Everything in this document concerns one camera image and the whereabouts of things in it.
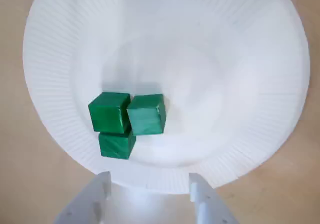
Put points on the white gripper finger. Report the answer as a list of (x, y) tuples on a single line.
[(85, 204), (212, 206)]

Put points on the green cube block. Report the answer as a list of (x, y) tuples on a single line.
[(107, 116), (146, 119), (113, 146)]

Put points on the white paper plate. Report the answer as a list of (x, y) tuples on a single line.
[(200, 59)]

